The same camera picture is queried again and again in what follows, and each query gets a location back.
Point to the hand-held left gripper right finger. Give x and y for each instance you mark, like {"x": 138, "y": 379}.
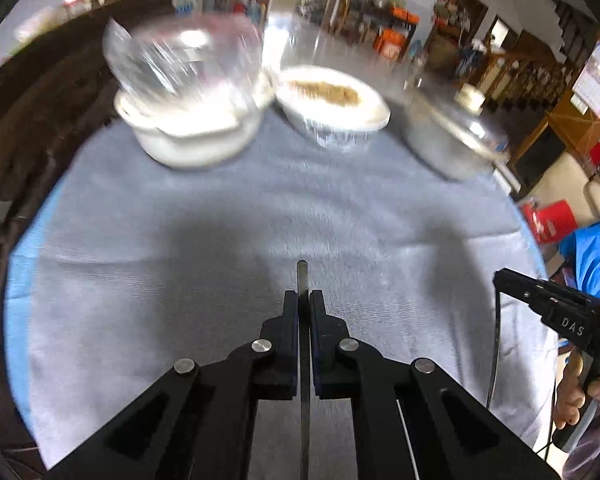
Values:
{"x": 317, "y": 320}

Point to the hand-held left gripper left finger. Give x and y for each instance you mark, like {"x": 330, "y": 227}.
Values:
{"x": 291, "y": 320}

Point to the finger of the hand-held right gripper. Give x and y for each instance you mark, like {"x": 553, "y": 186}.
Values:
{"x": 520, "y": 290}

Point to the dark grey chopstick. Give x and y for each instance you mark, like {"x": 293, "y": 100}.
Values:
{"x": 497, "y": 320}
{"x": 302, "y": 275}

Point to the person's right hand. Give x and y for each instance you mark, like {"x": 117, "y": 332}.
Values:
{"x": 572, "y": 400}

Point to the blue cloth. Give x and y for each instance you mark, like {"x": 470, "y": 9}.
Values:
{"x": 587, "y": 260}

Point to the red bag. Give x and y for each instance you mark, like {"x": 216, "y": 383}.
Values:
{"x": 552, "y": 220}

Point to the grey tablecloth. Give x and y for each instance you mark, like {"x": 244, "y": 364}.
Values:
{"x": 180, "y": 285}

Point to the cream chair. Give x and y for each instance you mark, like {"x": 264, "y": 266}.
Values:
{"x": 565, "y": 180}

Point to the metal pot with lid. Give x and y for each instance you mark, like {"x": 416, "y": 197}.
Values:
{"x": 450, "y": 135}

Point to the wooden stair railing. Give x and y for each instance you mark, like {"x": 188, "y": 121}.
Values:
{"x": 530, "y": 80}

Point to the foil bowl with food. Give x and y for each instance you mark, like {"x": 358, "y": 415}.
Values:
{"x": 330, "y": 110}

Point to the cluttered storage shelf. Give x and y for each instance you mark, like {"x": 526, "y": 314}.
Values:
{"x": 380, "y": 20}

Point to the wall calendar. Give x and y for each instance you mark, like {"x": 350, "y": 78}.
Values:
{"x": 597, "y": 80}

